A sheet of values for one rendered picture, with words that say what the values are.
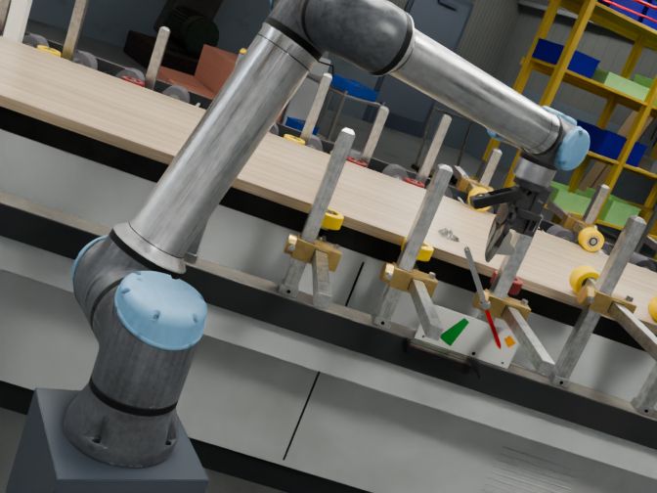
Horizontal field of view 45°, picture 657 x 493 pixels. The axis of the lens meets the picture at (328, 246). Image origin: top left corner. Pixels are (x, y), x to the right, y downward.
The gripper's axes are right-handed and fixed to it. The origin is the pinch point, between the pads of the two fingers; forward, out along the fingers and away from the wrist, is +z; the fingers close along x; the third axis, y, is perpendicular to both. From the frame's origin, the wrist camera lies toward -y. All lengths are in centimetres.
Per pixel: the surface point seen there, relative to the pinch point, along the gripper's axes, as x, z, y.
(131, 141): 22, 8, -89
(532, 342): -16.7, 11.4, 12.3
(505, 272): 6.2, 3.7, 8.5
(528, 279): 23.0, 7.4, 21.5
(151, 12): 871, 45, -232
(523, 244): 6.2, -4.6, 9.5
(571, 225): 114, 3, 66
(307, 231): 6.1, 10.4, -41.4
